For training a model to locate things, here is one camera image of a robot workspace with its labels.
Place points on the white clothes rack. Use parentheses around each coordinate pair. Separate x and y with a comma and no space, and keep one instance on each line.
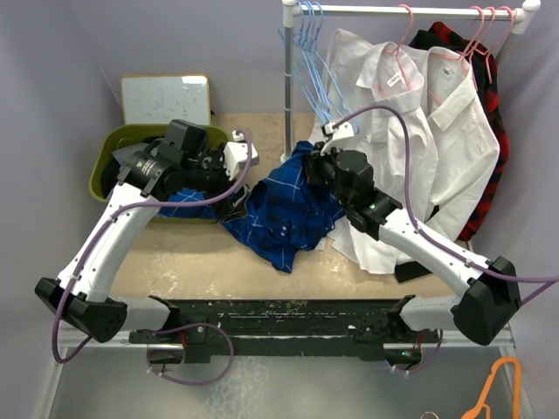
(519,19)

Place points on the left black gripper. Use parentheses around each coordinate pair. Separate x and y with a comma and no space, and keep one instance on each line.
(231,208)

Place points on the grey clothes in bin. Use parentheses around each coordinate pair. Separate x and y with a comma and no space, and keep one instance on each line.
(108,177)

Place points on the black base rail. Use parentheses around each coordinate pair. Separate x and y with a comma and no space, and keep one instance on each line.
(198,330)

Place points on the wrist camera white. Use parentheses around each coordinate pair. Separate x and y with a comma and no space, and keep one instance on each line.
(236,155)
(336,137)

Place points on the red black plaid shirt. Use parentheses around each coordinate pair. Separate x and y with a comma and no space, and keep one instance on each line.
(423,40)

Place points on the light blue wire hanger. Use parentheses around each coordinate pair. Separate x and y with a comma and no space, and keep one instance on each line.
(315,78)

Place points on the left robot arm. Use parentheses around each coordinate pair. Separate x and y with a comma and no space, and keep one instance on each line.
(183,158)

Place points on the pink hanger middle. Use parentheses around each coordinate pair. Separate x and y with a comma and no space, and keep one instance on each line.
(469,49)

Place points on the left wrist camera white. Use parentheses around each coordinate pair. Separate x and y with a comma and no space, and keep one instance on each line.
(236,155)

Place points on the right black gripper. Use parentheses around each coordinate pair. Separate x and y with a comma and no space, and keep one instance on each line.
(314,161)

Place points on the light blue hangers bunch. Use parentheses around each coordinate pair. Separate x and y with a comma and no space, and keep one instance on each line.
(311,18)

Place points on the pink hanger left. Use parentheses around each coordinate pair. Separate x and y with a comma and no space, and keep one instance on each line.
(396,71)

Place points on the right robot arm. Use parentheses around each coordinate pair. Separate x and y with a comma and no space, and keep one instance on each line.
(484,293)

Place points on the black cloth patch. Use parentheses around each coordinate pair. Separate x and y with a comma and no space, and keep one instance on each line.
(409,271)

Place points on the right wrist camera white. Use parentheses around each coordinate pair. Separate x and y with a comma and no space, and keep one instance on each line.
(336,137)

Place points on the small whiteboard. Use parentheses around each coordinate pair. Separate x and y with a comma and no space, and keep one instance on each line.
(159,99)

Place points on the white shirt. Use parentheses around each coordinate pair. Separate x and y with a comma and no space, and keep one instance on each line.
(395,137)
(467,148)

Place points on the white shirt right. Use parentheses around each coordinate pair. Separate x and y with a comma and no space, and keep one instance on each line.
(467,148)

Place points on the olive green laundry bin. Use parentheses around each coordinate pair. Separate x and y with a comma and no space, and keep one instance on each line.
(121,137)

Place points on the blue plaid shirt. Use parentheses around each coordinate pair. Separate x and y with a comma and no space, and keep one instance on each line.
(284,215)

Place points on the white shirt left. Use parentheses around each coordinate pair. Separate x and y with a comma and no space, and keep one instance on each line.
(395,137)

